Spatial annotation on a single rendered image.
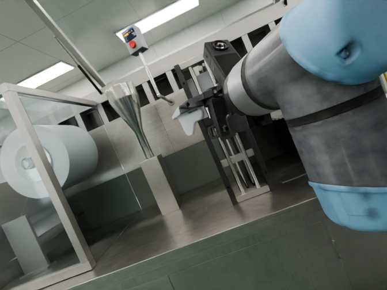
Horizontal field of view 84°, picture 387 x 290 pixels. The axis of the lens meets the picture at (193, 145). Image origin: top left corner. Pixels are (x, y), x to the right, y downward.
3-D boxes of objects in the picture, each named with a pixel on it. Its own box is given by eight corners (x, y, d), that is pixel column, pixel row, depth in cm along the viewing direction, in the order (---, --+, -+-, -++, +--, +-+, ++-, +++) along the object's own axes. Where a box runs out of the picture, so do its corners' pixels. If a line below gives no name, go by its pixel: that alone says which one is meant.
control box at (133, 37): (128, 54, 91) (118, 31, 90) (136, 57, 97) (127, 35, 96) (140, 45, 88) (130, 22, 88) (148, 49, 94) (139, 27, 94)
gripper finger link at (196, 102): (175, 114, 39) (213, 98, 34) (173, 106, 39) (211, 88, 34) (191, 113, 43) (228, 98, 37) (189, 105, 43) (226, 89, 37)
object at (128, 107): (156, 220, 99) (105, 105, 97) (163, 208, 113) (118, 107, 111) (183, 209, 98) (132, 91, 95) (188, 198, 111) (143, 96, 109)
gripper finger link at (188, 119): (169, 142, 44) (204, 131, 38) (161, 114, 44) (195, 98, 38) (179, 140, 46) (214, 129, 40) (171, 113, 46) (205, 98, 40)
